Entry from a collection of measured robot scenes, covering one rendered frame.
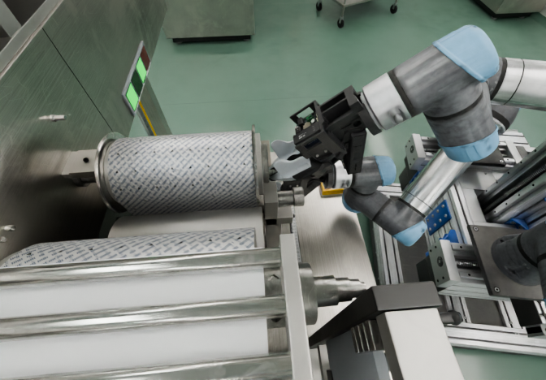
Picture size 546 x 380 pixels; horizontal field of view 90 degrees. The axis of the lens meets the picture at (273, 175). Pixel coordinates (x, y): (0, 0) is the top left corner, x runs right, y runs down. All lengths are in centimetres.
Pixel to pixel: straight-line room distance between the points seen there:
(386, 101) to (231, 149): 24
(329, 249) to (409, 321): 60
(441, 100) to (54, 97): 59
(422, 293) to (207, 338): 16
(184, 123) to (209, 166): 205
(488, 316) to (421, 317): 155
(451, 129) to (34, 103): 61
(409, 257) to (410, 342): 146
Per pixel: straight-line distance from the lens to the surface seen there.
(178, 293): 24
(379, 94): 42
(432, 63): 42
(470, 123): 47
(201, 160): 47
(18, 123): 53
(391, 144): 241
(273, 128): 234
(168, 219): 51
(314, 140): 43
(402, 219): 75
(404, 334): 24
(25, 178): 52
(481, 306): 178
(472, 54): 42
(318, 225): 85
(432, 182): 76
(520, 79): 60
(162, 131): 161
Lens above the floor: 166
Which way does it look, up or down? 55 degrees down
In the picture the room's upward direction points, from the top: straight up
